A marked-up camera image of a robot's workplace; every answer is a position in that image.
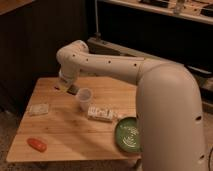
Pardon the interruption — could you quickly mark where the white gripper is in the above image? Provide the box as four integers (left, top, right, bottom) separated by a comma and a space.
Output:
55, 71, 77, 92

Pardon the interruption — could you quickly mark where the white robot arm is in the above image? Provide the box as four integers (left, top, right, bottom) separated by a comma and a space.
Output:
56, 40, 208, 171

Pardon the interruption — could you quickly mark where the metal pole stand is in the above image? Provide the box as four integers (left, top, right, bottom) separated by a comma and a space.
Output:
94, 0, 101, 41

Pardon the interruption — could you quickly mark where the white patterned box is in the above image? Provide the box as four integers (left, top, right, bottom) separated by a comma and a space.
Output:
87, 106, 115, 122

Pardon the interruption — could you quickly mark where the white clear packet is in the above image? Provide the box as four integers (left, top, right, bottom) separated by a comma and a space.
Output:
29, 103, 49, 116

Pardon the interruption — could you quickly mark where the wooden table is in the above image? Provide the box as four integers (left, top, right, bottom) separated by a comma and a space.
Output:
7, 78, 140, 162

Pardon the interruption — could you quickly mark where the orange red toy carrot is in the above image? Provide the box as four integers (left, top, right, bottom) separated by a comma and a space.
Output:
27, 138, 47, 152

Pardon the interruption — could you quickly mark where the green round plate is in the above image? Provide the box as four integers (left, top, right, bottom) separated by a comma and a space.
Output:
114, 117, 141, 154

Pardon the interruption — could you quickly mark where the dark shelf unit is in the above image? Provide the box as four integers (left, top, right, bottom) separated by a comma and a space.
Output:
86, 0, 213, 115

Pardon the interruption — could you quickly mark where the black device on ledge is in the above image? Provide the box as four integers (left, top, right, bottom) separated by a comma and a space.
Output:
185, 65, 213, 78

